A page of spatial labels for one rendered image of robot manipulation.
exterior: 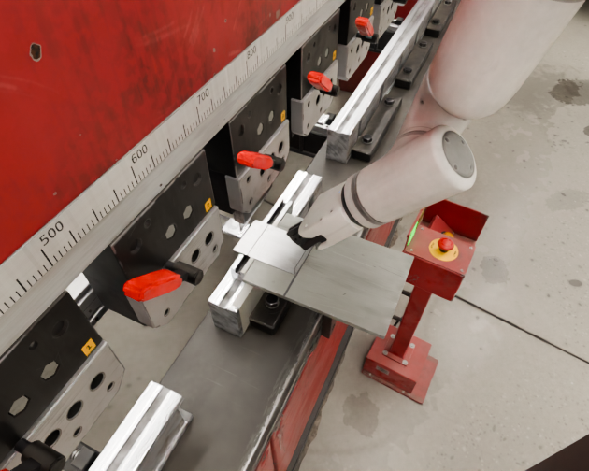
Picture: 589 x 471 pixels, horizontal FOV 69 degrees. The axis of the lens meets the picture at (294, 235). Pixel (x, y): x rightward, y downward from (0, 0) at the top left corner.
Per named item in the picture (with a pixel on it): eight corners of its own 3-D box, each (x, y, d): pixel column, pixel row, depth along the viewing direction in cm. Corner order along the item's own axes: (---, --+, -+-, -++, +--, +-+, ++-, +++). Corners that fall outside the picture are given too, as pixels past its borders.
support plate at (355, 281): (383, 339, 70) (384, 336, 69) (242, 282, 77) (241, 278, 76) (413, 260, 80) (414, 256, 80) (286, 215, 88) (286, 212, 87)
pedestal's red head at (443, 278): (451, 302, 113) (473, 261, 99) (394, 277, 118) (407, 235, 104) (471, 250, 124) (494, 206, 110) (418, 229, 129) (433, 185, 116)
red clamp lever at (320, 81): (325, 72, 61) (341, 87, 70) (299, 65, 62) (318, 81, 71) (322, 85, 61) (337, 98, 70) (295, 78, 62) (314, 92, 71)
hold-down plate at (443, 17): (438, 37, 163) (439, 30, 161) (423, 35, 165) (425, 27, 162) (454, 7, 181) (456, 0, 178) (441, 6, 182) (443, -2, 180)
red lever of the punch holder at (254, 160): (257, 154, 49) (287, 159, 58) (226, 145, 50) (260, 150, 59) (253, 170, 49) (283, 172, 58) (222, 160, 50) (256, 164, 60)
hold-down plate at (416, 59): (409, 90, 140) (411, 81, 137) (393, 86, 141) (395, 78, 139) (431, 49, 157) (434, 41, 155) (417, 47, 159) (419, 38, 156)
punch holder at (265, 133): (244, 221, 62) (231, 123, 49) (193, 203, 64) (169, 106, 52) (289, 160, 71) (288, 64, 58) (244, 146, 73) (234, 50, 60)
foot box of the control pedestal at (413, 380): (422, 405, 161) (429, 392, 151) (360, 373, 169) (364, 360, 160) (438, 361, 172) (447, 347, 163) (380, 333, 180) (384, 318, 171)
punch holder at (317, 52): (302, 142, 74) (304, 48, 61) (258, 130, 76) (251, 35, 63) (335, 98, 82) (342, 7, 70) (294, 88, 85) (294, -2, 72)
